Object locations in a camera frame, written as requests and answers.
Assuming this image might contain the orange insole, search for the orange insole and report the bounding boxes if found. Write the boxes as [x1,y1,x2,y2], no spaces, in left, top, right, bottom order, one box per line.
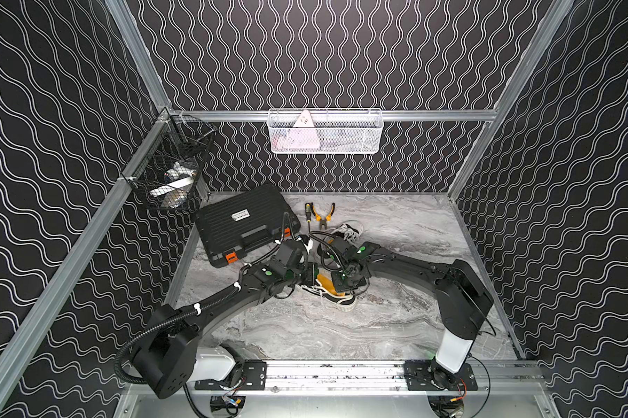
[316,273,346,298]

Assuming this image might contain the black canvas sneaker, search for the black canvas sneaker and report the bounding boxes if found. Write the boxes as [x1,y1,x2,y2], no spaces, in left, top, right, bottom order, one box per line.
[319,220,364,255]
[299,285,357,312]

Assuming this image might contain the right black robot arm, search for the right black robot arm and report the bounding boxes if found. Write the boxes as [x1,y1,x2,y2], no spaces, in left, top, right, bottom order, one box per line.
[312,232,493,389]

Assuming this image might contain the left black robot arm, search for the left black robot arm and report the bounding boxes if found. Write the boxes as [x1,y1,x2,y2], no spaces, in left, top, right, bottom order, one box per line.
[113,233,317,399]

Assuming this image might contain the yellow black screwdriver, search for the yellow black screwdriver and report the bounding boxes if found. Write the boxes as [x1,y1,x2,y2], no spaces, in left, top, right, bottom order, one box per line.
[305,202,313,233]

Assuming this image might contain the black plastic tool case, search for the black plastic tool case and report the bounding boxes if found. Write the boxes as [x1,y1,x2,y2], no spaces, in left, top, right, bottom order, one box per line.
[196,184,301,268]

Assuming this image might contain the pink triangle card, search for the pink triangle card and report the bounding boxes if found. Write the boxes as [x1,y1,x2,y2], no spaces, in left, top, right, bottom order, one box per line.
[292,109,315,128]

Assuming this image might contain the white items in black basket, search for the white items in black basket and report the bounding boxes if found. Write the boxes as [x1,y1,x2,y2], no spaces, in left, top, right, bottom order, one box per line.
[149,162,198,209]

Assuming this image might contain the orange handled pliers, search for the orange handled pliers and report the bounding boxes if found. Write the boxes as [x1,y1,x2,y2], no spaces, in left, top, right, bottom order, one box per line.
[312,203,336,231]

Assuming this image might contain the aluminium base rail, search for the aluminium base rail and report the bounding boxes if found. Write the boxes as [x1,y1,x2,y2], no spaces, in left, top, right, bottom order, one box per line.
[190,360,479,396]

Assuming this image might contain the white wire wall basket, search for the white wire wall basket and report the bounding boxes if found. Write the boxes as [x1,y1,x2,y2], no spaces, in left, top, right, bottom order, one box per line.
[267,108,385,154]

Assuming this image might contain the black wire wall basket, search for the black wire wall basket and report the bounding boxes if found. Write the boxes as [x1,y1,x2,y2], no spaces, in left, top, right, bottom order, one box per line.
[128,113,219,212]

